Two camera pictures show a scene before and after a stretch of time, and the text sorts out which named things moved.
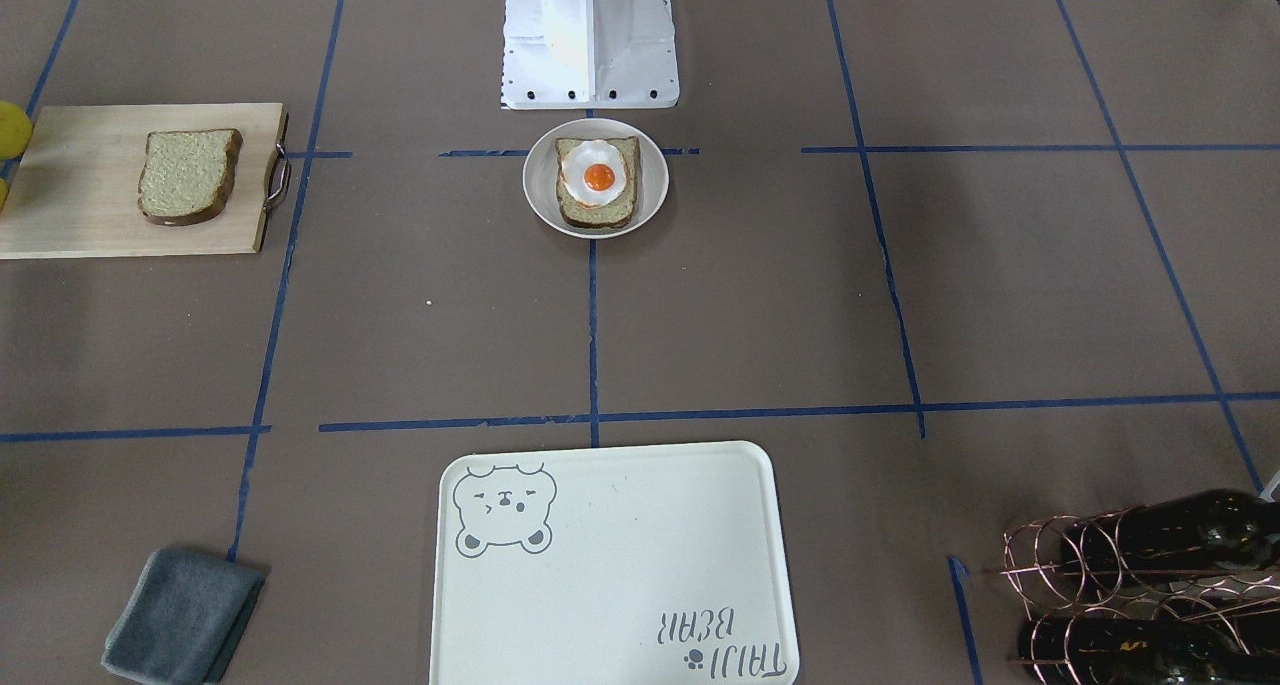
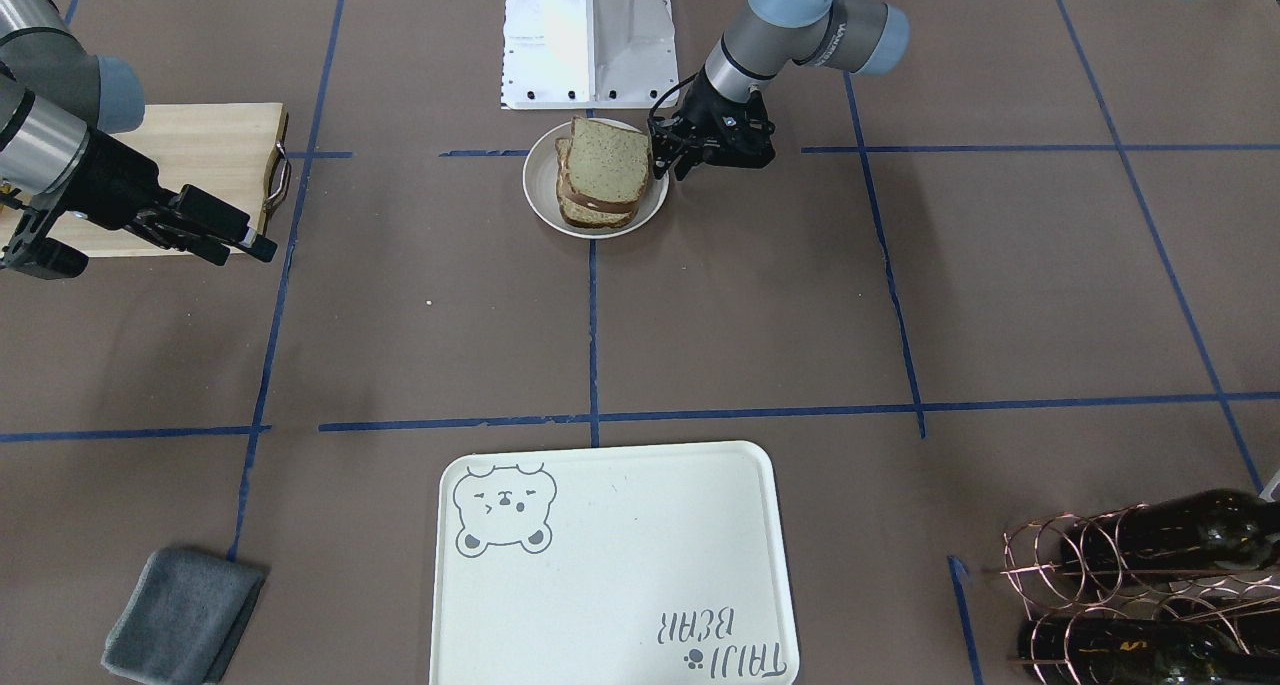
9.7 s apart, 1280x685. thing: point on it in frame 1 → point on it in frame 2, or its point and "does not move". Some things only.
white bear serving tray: x=664 y=564 does not move
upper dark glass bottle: x=1214 y=529 does not move
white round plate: x=540 y=182 does not move
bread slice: x=188 y=175 → x=607 y=161
